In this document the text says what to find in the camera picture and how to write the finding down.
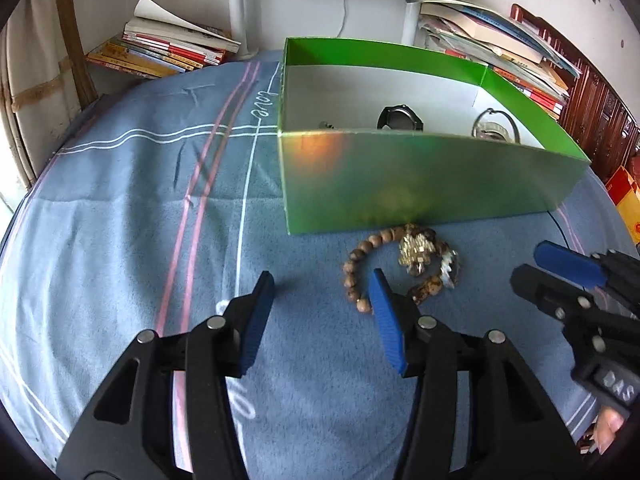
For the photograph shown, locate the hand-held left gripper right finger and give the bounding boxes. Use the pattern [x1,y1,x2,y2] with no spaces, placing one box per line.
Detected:
[367,268,583,480]

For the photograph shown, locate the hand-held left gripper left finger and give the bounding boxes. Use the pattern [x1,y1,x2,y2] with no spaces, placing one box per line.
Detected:
[56,270,276,480]

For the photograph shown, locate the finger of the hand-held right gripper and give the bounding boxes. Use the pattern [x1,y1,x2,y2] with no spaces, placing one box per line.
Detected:
[510,264,596,321]
[533,241,608,289]

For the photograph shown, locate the wooden bead bracelet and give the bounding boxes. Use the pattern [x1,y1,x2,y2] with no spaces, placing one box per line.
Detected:
[342,224,458,317]

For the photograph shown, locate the silver crystal bracelet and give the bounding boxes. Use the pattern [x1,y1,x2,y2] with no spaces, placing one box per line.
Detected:
[397,230,460,290]

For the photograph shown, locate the silver wrist watch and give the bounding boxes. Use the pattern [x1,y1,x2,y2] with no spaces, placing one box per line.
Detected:
[471,108,521,142]

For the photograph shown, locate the shiny green cardboard box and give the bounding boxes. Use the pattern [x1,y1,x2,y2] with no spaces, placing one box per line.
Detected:
[277,36,592,235]

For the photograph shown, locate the black wristwatch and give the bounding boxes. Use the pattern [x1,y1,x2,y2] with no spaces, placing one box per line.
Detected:
[376,105,424,132]

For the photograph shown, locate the person's right hand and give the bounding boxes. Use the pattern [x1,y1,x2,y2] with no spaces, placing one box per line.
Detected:
[590,405,627,456]

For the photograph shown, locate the yellow and red bag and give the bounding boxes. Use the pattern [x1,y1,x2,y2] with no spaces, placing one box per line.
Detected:
[606,165,640,247]

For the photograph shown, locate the blue striped bedsheet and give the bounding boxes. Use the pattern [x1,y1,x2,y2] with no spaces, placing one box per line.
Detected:
[0,47,640,471]

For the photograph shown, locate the tall stack of books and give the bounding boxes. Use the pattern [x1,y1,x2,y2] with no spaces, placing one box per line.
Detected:
[404,0,583,121]

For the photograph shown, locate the leaning pile of books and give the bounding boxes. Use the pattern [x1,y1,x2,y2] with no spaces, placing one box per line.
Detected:
[85,0,242,79]

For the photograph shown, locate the beige curtain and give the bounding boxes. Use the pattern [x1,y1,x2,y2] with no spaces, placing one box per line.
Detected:
[0,0,98,196]

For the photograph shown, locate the black cable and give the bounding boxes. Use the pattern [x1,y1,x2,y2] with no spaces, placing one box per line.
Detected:
[546,208,576,253]

